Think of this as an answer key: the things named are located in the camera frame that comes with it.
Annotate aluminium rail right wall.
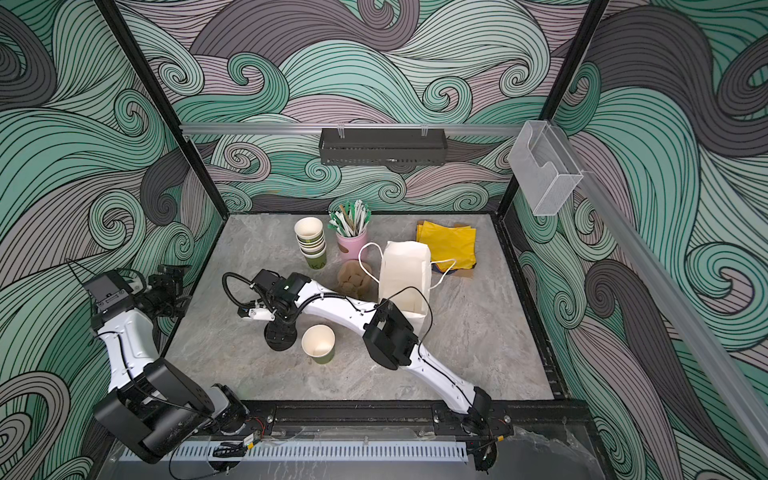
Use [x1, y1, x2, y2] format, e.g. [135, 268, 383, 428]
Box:
[548, 124, 767, 460]

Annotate white paper takeout bag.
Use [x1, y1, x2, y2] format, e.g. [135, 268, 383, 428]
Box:
[358, 241, 456, 337]

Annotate stack of black cup lids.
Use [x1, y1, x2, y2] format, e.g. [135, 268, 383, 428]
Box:
[264, 322, 297, 352]

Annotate brown pulp cup carrier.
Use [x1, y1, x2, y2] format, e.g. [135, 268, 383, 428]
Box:
[336, 260, 378, 301]

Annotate yellow napkin stack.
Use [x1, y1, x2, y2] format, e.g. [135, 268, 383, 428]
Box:
[416, 221, 477, 272]

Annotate aluminium rail back wall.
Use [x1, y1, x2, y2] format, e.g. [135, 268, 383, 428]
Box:
[180, 122, 523, 137]

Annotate white slotted cable duct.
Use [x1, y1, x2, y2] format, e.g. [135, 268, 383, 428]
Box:
[118, 440, 469, 464]

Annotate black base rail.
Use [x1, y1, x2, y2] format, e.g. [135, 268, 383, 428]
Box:
[227, 398, 595, 439]

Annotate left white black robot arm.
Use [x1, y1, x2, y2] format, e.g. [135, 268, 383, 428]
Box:
[82, 265, 248, 464]

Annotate aluminium rail wall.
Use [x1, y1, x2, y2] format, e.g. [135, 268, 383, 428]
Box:
[548, 124, 767, 460]
[180, 122, 523, 137]

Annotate green paper coffee cup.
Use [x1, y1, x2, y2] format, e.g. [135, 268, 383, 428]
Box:
[301, 324, 336, 364]

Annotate stack of green paper cups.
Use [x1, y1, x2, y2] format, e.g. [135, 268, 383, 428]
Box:
[294, 217, 327, 270]

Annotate pink cup holder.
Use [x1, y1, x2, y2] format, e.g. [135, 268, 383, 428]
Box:
[336, 229, 368, 261]

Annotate black wall-mounted tray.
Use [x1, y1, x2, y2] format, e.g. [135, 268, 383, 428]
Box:
[319, 129, 448, 166]

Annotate clear acrylic wall holder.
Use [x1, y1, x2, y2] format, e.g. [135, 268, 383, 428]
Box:
[507, 120, 583, 217]

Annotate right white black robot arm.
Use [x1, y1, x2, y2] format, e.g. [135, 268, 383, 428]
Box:
[222, 269, 492, 436]

